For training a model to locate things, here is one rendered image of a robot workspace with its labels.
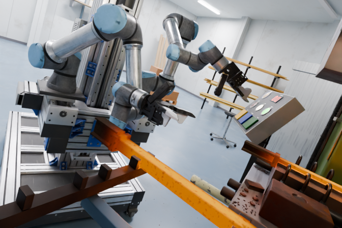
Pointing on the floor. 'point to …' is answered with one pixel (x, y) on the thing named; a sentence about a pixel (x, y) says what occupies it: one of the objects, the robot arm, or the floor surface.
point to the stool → (226, 130)
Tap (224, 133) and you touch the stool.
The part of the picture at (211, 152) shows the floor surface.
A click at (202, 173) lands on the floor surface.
